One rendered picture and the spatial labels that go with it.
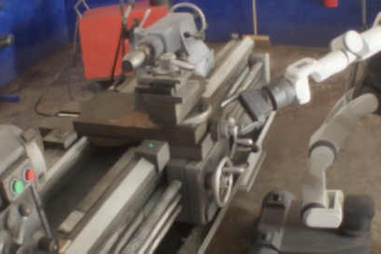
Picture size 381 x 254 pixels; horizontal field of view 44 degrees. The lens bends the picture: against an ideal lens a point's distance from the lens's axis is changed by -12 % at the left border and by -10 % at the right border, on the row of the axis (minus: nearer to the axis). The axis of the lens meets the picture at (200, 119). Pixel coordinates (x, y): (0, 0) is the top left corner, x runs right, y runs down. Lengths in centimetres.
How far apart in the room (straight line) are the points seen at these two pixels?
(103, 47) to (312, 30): 238
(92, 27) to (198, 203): 302
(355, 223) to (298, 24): 365
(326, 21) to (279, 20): 57
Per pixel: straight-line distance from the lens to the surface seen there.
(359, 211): 253
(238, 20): 600
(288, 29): 589
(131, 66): 222
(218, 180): 197
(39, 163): 151
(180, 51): 260
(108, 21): 477
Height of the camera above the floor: 180
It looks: 25 degrees down
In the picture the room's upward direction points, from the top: 5 degrees counter-clockwise
